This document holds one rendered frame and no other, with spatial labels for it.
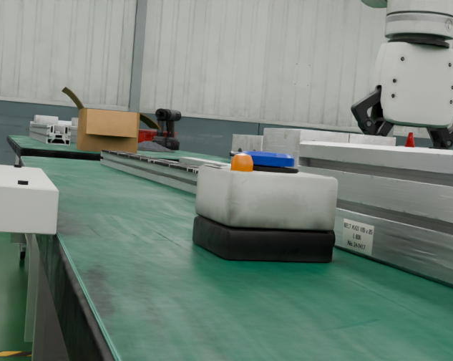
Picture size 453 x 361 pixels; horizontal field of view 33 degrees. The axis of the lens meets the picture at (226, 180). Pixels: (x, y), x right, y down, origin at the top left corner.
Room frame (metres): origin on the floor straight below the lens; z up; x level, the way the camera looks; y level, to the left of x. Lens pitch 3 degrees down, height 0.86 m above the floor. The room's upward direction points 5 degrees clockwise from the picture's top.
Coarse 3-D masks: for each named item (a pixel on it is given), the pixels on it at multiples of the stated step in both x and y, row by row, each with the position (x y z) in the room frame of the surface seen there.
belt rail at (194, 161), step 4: (180, 160) 1.85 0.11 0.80; (184, 160) 1.83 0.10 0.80; (188, 160) 1.79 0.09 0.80; (192, 160) 1.77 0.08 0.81; (196, 160) 1.73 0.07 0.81; (200, 160) 1.70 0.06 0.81; (204, 160) 1.70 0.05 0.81; (208, 160) 1.73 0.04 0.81; (192, 164) 1.79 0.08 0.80; (196, 164) 1.73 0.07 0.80; (200, 164) 1.70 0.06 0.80; (208, 164) 1.65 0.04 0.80; (212, 164) 1.63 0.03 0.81; (216, 164) 1.60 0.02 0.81; (220, 164) 1.58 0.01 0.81; (224, 164) 1.57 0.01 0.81; (228, 164) 1.59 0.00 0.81
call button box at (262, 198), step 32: (224, 192) 0.52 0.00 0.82; (256, 192) 0.52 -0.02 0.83; (288, 192) 0.52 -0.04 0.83; (320, 192) 0.53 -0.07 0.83; (224, 224) 0.52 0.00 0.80; (256, 224) 0.52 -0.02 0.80; (288, 224) 0.52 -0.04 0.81; (320, 224) 0.53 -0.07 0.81; (224, 256) 0.51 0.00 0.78; (256, 256) 0.52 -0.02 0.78; (288, 256) 0.52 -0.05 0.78; (320, 256) 0.53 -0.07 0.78
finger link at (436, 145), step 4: (448, 128) 0.99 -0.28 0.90; (452, 132) 0.98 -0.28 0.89; (452, 136) 0.98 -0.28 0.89; (436, 140) 0.99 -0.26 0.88; (440, 140) 0.98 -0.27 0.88; (436, 144) 0.98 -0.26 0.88; (440, 144) 0.97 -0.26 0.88; (432, 148) 0.99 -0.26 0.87; (436, 148) 0.98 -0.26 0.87; (440, 148) 0.97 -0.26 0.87; (444, 148) 0.97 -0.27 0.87
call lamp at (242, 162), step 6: (234, 156) 0.52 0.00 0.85; (240, 156) 0.52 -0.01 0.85; (246, 156) 0.52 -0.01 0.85; (234, 162) 0.52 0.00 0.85; (240, 162) 0.51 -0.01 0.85; (246, 162) 0.52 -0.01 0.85; (252, 162) 0.52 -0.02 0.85; (234, 168) 0.52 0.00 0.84; (240, 168) 0.51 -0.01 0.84; (246, 168) 0.52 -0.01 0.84; (252, 168) 0.52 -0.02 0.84
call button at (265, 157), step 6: (246, 150) 0.56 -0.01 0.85; (252, 156) 0.54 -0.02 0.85; (258, 156) 0.54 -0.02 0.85; (264, 156) 0.54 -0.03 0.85; (270, 156) 0.54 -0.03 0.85; (276, 156) 0.54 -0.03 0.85; (282, 156) 0.54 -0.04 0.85; (288, 156) 0.55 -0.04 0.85; (258, 162) 0.54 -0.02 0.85; (264, 162) 0.54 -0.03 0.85; (270, 162) 0.54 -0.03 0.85; (276, 162) 0.54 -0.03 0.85; (282, 162) 0.54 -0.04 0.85; (288, 162) 0.55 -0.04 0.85
